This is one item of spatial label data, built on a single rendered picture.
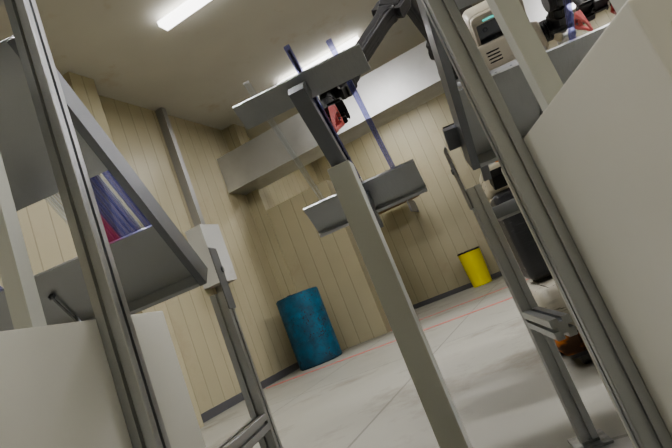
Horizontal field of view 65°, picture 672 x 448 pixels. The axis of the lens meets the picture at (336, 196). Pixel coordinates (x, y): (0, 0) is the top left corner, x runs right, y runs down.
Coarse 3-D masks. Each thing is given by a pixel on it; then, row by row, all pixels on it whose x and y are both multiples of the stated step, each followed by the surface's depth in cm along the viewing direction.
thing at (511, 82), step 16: (592, 32) 121; (560, 48) 122; (576, 48) 123; (560, 64) 124; (576, 64) 125; (496, 80) 124; (512, 80) 125; (464, 96) 125; (512, 96) 127; (528, 96) 127; (512, 112) 129; (528, 112) 130; (480, 128) 130; (528, 128) 132; (480, 144) 133
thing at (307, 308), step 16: (288, 304) 614; (304, 304) 612; (320, 304) 624; (288, 320) 614; (304, 320) 607; (320, 320) 613; (288, 336) 622; (304, 336) 604; (320, 336) 604; (304, 352) 603; (320, 352) 600; (336, 352) 609; (304, 368) 604
